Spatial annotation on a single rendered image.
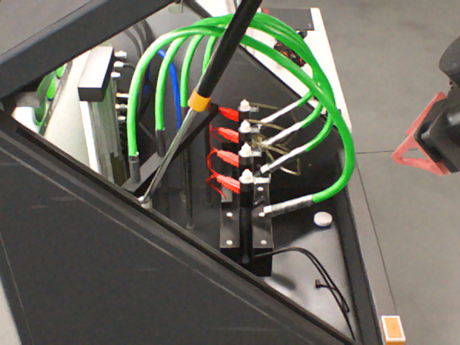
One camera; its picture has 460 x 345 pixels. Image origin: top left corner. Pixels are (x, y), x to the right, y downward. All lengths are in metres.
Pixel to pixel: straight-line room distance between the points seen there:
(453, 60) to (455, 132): 0.11
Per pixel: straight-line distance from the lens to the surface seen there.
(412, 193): 2.95
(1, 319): 0.91
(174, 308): 0.84
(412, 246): 2.69
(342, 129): 0.92
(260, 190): 1.30
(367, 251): 1.25
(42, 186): 0.73
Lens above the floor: 1.81
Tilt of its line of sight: 38 degrees down
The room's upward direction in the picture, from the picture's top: straight up
